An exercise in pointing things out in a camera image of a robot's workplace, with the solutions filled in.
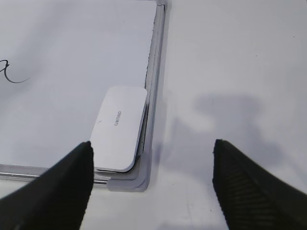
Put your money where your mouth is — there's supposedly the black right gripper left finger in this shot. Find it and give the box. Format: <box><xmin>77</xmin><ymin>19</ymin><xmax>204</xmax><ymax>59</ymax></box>
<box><xmin>0</xmin><ymin>141</ymin><xmax>94</xmax><ymax>230</ymax></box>

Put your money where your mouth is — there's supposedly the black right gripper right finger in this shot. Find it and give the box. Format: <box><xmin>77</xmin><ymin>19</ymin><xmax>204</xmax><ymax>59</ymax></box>
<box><xmin>212</xmin><ymin>139</ymin><xmax>307</xmax><ymax>230</ymax></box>

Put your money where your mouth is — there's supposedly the white rectangular whiteboard eraser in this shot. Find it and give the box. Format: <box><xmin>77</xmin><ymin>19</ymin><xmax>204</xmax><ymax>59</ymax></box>
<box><xmin>90</xmin><ymin>86</ymin><xmax>147</xmax><ymax>173</ymax></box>

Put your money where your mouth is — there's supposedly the white aluminium-framed whiteboard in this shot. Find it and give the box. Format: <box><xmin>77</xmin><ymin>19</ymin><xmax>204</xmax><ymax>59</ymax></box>
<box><xmin>0</xmin><ymin>0</ymin><xmax>165</xmax><ymax>192</ymax></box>

